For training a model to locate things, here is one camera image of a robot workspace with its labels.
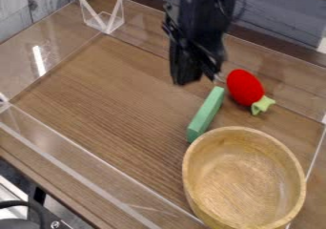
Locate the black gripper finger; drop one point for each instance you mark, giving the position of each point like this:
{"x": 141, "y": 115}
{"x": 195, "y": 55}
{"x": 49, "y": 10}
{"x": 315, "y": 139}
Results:
{"x": 211, "y": 67}
{"x": 184, "y": 63}

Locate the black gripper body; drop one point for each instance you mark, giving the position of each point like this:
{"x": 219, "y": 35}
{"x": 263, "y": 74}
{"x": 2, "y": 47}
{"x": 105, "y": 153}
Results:
{"x": 200, "y": 22}

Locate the green foam block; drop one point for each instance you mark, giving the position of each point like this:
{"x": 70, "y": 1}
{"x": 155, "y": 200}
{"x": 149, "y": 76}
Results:
{"x": 207, "y": 111}

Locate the light wooden bowl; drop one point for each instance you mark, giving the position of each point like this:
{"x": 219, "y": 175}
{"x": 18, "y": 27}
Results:
{"x": 243, "y": 180}

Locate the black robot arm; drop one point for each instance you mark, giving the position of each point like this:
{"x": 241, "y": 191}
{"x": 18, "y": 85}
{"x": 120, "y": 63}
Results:
{"x": 196, "y": 24}

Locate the red plush strawberry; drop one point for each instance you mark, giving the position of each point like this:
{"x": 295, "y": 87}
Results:
{"x": 247, "y": 91}

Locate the black metal table leg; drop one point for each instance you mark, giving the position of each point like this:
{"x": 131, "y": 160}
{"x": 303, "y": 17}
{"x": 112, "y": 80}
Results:
{"x": 50, "y": 221}

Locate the clear acrylic corner bracket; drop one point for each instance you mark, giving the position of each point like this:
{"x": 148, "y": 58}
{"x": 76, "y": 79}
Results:
{"x": 105, "y": 22}

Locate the clear acrylic tray wall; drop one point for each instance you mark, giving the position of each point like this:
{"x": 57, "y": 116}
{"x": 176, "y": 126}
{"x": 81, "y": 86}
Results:
{"x": 108, "y": 155}

